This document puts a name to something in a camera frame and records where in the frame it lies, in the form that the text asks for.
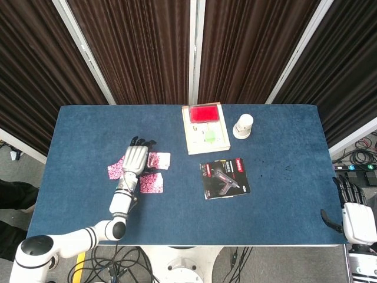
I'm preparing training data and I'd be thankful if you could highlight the clear case with red insert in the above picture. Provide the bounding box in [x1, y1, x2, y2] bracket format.
[188, 105, 221, 124]

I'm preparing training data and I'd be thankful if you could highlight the white partition frame post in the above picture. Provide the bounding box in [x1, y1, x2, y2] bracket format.
[188, 0, 206, 104]
[52, 0, 117, 106]
[0, 127, 48, 165]
[328, 116, 377, 157]
[264, 0, 335, 104]

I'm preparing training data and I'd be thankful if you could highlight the black floor cable tangle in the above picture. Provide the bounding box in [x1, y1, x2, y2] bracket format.
[67, 246, 160, 283]

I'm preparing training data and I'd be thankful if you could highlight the blue table cloth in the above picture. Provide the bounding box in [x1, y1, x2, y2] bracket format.
[27, 104, 347, 247]

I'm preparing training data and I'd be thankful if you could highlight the black glue gun package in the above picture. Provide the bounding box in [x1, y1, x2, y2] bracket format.
[199, 157, 252, 200]

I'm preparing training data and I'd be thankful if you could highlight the black cable with inline switch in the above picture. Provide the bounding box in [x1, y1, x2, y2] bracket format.
[225, 246, 254, 283]

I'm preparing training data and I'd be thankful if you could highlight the brown pleated curtain panel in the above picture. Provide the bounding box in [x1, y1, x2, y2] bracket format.
[197, 0, 322, 104]
[67, 0, 192, 106]
[0, 0, 110, 156]
[273, 0, 377, 148]

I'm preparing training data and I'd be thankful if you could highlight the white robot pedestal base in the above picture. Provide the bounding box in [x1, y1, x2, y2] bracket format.
[141, 246, 224, 283]

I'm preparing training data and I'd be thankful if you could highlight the coiled black cable bundle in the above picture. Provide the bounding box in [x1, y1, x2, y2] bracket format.
[332, 132, 377, 166]

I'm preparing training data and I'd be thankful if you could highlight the flat white cardboard box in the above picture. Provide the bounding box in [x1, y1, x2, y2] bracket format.
[181, 101, 232, 156]

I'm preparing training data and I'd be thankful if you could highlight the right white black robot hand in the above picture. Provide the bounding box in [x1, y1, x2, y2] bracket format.
[320, 174, 377, 244]

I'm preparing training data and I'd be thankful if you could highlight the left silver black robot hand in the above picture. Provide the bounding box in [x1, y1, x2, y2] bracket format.
[121, 136, 157, 178]

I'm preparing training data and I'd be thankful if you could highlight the person in dark trousers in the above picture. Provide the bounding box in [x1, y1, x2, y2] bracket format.
[0, 179, 39, 262]

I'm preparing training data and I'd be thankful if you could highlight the white cylindrical container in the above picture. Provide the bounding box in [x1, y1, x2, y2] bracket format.
[232, 114, 254, 140]

